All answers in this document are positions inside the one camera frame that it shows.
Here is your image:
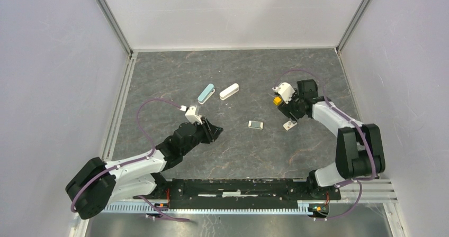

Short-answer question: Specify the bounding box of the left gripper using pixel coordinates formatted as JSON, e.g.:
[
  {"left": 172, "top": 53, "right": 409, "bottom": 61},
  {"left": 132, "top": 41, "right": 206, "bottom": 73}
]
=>
[{"left": 181, "top": 117, "right": 223, "bottom": 156}]

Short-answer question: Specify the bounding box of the staple box grey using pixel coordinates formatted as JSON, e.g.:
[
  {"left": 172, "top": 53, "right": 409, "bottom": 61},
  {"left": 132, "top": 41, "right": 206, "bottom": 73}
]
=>
[{"left": 248, "top": 121, "right": 264, "bottom": 130}]

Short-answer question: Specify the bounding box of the light blue stapler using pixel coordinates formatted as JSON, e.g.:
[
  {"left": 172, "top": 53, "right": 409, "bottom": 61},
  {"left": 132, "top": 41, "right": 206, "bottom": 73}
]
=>
[{"left": 197, "top": 84, "right": 215, "bottom": 105}]

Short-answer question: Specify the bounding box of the white stapler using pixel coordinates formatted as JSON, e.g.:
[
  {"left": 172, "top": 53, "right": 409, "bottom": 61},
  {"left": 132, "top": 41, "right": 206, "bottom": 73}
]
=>
[{"left": 219, "top": 83, "right": 239, "bottom": 101}]

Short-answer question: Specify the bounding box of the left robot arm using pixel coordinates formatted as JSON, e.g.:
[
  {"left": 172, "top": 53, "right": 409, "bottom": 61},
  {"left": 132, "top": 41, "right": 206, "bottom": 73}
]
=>
[{"left": 65, "top": 118, "right": 223, "bottom": 220}]

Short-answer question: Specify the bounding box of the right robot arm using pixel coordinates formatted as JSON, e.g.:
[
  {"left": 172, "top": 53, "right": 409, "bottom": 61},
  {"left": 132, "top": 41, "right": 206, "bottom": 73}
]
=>
[{"left": 273, "top": 79, "right": 386, "bottom": 199}]

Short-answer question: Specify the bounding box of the yellow cube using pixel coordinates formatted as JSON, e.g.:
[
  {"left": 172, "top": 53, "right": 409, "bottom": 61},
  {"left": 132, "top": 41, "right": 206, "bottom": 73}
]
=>
[{"left": 273, "top": 97, "right": 283, "bottom": 106}]

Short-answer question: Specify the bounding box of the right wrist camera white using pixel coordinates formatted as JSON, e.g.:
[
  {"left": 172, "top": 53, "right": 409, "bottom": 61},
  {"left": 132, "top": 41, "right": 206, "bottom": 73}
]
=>
[{"left": 272, "top": 82, "right": 295, "bottom": 104}]

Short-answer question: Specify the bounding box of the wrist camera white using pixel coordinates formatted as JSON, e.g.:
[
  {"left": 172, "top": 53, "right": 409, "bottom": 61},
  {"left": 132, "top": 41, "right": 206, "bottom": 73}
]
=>
[
  {"left": 272, "top": 82, "right": 295, "bottom": 104},
  {"left": 179, "top": 105, "right": 203, "bottom": 125}
]

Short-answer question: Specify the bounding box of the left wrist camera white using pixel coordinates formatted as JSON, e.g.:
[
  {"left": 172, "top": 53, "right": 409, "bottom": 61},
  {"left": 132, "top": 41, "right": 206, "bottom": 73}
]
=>
[{"left": 179, "top": 105, "right": 203, "bottom": 125}]

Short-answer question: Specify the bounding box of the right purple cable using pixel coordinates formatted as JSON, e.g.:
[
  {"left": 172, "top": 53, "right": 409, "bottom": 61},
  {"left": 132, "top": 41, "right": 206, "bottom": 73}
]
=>
[{"left": 273, "top": 69, "right": 378, "bottom": 222}]

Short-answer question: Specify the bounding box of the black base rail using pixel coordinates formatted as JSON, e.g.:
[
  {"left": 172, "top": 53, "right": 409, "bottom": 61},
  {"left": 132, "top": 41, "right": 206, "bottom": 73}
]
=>
[{"left": 145, "top": 178, "right": 342, "bottom": 209}]

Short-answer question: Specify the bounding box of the white cable tray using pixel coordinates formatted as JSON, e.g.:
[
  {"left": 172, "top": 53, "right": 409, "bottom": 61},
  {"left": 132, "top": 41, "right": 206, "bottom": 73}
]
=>
[{"left": 102, "top": 201, "right": 329, "bottom": 216}]

